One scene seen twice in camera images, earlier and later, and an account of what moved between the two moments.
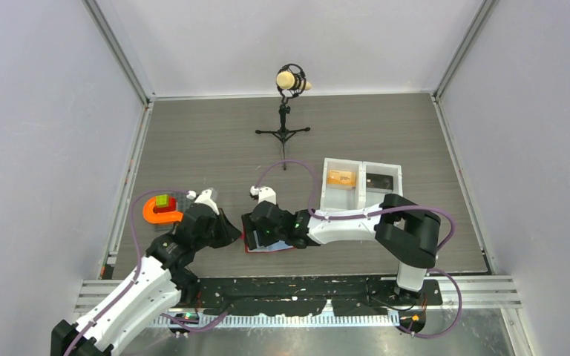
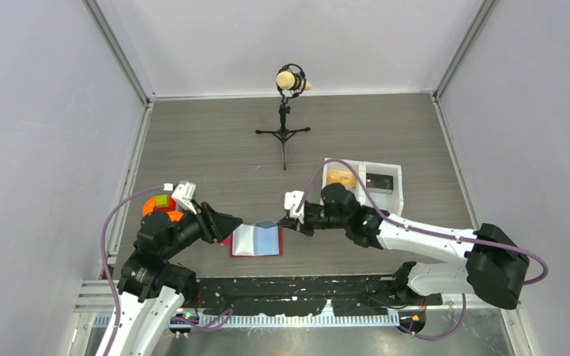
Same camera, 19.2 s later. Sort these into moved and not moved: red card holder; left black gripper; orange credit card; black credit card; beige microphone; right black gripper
Moved: red card holder; right black gripper
Not moved: beige microphone; left black gripper; orange credit card; black credit card
